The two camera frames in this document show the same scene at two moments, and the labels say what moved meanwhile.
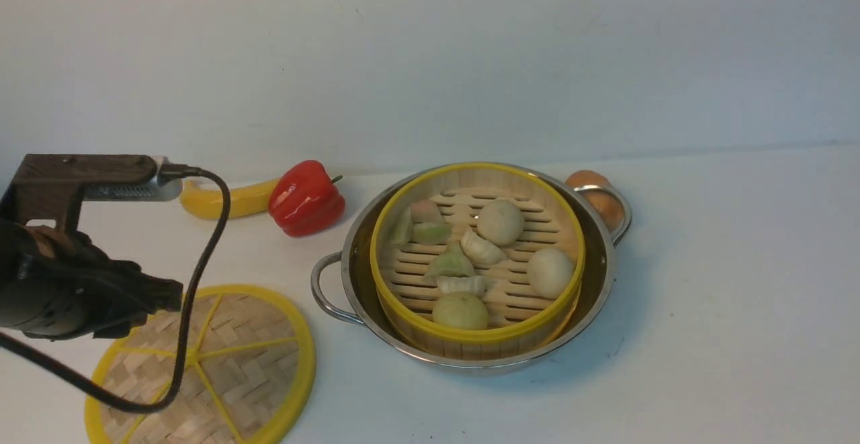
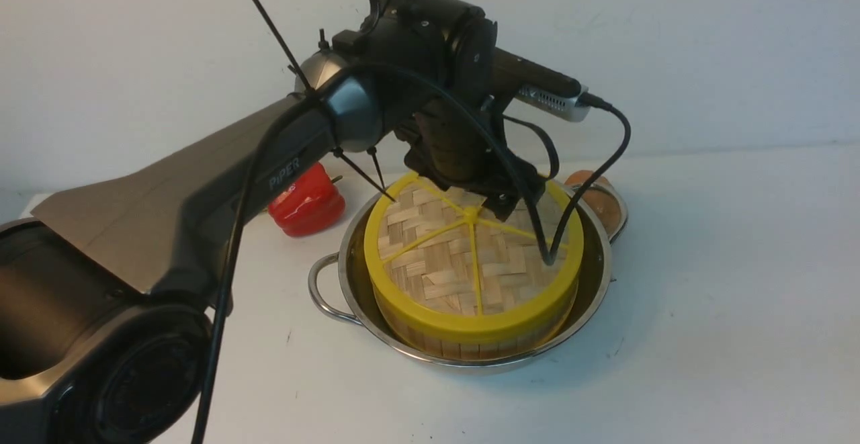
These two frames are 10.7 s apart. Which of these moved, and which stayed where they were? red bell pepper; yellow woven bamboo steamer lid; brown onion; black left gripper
Moved: black left gripper; yellow woven bamboo steamer lid
Stayed: red bell pepper; brown onion
